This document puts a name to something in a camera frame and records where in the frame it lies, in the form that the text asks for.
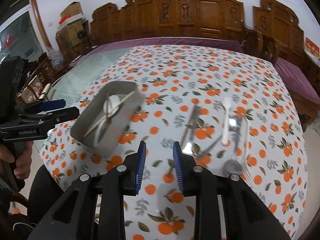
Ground large white plastic spoon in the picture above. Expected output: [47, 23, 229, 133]
[94, 95, 120, 146]

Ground light bamboo chopstick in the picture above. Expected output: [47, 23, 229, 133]
[84, 91, 135, 137]

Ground left hand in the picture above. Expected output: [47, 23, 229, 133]
[1, 141, 34, 180]

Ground white plastic fork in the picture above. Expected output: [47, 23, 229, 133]
[241, 117, 253, 181]

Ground grey metal tray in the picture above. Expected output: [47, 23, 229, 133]
[71, 81, 144, 157]

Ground metal spoon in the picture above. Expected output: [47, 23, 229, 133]
[196, 117, 237, 161]
[222, 115, 242, 177]

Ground stacked cardboard boxes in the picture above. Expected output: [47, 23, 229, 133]
[55, 2, 84, 52]

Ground metal fork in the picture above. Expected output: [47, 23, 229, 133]
[182, 105, 201, 155]

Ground orange print tablecloth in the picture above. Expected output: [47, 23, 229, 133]
[39, 45, 308, 239]

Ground small white plastic spoon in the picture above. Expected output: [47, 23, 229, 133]
[221, 97, 232, 146]

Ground purple bench cushion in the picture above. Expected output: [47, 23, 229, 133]
[69, 37, 244, 67]

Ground carved wooden bench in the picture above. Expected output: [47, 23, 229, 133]
[90, 0, 244, 45]

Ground red sign card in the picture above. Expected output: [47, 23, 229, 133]
[305, 37, 319, 58]

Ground carved wooden armchair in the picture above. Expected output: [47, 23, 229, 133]
[244, 0, 304, 66]

